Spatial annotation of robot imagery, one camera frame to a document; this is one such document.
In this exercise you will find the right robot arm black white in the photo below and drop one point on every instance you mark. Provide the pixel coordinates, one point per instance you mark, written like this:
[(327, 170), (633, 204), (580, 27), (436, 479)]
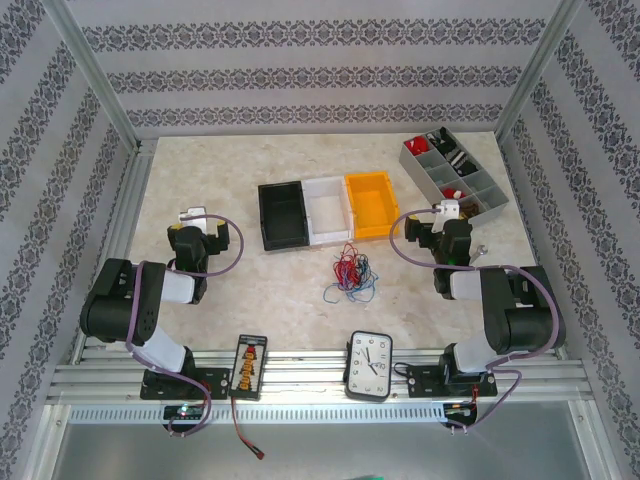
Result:
[(525, 320)]

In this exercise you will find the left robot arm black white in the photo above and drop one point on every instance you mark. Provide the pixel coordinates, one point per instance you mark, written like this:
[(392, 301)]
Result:
[(115, 300)]

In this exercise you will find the brown small items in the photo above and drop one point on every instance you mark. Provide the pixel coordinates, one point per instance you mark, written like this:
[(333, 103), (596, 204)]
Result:
[(472, 207)]

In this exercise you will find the silver wrench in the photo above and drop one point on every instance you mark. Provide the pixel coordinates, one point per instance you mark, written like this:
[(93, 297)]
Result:
[(480, 251)]

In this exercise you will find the red white small item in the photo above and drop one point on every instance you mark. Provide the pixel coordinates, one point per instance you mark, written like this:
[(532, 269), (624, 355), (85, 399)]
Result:
[(417, 145), (454, 193)]

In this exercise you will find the grey compartment organizer tray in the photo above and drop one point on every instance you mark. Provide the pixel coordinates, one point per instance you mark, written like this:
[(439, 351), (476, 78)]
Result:
[(450, 172)]

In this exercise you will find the yellow plastic bin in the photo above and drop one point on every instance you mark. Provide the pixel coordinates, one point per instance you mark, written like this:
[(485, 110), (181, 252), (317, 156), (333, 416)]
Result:
[(372, 202)]

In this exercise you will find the black white striped items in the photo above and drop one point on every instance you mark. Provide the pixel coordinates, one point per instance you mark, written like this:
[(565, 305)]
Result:
[(460, 161)]

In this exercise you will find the black plastic bin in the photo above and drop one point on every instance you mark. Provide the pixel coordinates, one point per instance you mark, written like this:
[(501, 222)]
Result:
[(282, 215)]

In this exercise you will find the black small items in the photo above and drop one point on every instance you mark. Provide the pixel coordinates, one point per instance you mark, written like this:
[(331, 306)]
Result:
[(439, 140)]

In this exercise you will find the white plastic bin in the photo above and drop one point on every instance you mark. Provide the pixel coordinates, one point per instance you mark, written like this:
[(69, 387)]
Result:
[(327, 207)]

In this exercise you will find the black terminal strip board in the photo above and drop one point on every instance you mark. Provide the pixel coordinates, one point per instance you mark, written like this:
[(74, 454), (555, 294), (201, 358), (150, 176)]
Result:
[(247, 367)]

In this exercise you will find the black white analog clock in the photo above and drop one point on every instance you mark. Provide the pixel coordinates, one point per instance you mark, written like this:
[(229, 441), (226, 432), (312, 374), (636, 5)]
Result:
[(369, 366)]

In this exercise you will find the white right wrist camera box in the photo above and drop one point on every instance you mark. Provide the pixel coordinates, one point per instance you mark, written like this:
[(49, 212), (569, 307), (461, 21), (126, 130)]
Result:
[(447, 210)]

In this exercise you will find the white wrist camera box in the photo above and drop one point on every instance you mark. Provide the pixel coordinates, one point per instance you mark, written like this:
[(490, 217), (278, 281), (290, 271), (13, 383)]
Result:
[(447, 210), (195, 215)]

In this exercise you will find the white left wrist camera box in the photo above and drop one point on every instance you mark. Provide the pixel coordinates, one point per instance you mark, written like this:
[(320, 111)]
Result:
[(195, 215)]

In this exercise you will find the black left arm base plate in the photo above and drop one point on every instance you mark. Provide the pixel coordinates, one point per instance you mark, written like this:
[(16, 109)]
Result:
[(215, 382)]

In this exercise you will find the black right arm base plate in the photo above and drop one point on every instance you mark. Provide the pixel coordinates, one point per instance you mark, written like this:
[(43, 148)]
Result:
[(422, 382)]

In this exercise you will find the aluminium corner post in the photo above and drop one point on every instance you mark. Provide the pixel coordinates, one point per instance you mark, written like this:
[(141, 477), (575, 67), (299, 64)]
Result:
[(95, 75), (535, 70)]

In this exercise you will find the aluminium rail frame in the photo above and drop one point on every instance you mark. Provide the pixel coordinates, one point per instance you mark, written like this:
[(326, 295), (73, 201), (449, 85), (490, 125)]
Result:
[(310, 377)]

